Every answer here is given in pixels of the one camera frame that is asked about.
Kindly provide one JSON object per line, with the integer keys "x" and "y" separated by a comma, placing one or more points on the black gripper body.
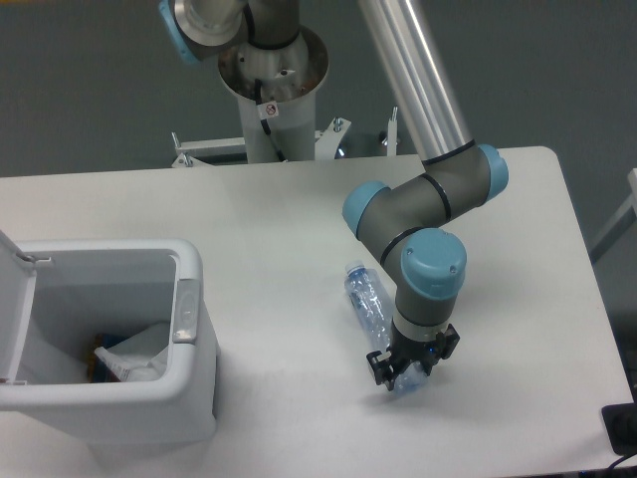
{"x": 405, "y": 352}

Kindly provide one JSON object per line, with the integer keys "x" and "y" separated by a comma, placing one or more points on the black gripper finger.
{"x": 440, "y": 348}
{"x": 385, "y": 367}

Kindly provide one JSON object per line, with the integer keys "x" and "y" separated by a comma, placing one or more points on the clear plastic water bottle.
{"x": 374, "y": 309}

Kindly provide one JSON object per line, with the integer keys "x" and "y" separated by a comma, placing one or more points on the white plastic wrapper bag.
{"x": 142, "y": 357}

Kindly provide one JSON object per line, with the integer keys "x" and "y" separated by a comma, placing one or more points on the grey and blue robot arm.
{"x": 401, "y": 227}

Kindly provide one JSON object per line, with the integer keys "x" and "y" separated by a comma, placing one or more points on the white trash can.
{"x": 57, "y": 295}

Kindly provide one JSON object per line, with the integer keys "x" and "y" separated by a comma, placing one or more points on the black device at table edge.
{"x": 620, "y": 424}

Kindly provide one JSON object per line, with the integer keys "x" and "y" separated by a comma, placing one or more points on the white metal frame at right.
{"x": 617, "y": 225}

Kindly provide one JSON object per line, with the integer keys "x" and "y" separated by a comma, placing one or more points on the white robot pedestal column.
{"x": 276, "y": 95}

